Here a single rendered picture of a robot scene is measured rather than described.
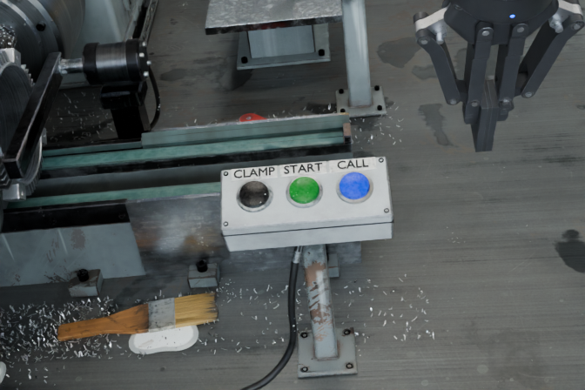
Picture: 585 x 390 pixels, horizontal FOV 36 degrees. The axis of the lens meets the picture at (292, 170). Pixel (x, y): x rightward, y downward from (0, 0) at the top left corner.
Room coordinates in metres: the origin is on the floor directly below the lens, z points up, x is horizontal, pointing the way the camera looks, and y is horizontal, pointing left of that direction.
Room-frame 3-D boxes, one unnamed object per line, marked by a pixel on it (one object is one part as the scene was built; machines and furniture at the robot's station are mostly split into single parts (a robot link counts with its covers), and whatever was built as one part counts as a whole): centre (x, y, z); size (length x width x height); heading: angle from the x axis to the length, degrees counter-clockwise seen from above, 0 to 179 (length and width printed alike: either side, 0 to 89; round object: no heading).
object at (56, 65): (1.00, 0.32, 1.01); 0.26 x 0.04 x 0.03; 175
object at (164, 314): (0.81, 0.22, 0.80); 0.21 x 0.05 x 0.01; 93
